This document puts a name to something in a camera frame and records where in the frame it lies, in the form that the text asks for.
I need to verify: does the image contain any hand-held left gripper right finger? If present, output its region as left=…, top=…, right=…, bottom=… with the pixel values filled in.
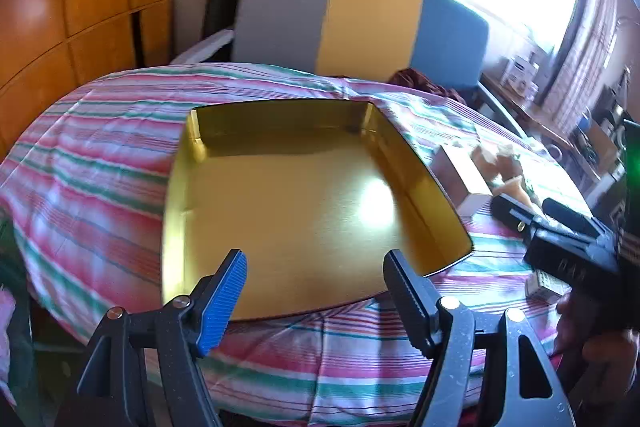
left=382, top=249, right=576, bottom=427

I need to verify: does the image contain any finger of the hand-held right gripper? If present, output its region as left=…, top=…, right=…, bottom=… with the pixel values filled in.
left=490, top=194, right=543, bottom=243
left=542, top=198, right=606, bottom=238

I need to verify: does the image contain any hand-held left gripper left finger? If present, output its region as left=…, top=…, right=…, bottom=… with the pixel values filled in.
left=54, top=248, right=249, bottom=427

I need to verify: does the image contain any small pale box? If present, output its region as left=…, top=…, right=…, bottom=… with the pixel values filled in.
left=525, top=269, right=571, bottom=305

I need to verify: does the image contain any beige sock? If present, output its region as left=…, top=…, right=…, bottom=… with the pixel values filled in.
left=472, top=142, right=526, bottom=180

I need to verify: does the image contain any small cardboard box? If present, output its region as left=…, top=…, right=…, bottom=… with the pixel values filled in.
left=430, top=144, right=493, bottom=217

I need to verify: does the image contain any gold lined box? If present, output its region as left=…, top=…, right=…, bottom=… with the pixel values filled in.
left=161, top=99, right=474, bottom=322

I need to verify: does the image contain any person's right hand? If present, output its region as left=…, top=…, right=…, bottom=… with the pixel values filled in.
left=552, top=289, right=640, bottom=403

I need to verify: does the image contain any brown cardboard box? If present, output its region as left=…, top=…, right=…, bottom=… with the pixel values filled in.
left=575, top=107, right=626, bottom=172

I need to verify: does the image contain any wooden desk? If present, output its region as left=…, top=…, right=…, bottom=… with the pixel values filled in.
left=482, top=72, right=581, bottom=148

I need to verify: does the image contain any white printed carton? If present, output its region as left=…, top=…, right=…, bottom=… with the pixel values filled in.
left=502, top=52, right=543, bottom=95

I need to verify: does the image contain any dark red cloth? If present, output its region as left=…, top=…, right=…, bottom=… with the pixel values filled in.
left=387, top=68, right=466, bottom=100

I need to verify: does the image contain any pink patterned curtain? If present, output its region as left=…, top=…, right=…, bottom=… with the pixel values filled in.
left=545, top=0, right=626, bottom=132

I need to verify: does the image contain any striped cloth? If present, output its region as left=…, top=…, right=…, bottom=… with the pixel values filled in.
left=0, top=63, right=593, bottom=425

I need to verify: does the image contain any grey yellow blue armchair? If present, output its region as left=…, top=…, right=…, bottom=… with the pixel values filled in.
left=170, top=0, right=526, bottom=138

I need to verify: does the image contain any wooden wardrobe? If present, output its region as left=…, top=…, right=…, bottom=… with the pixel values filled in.
left=0, top=0, right=181, bottom=158

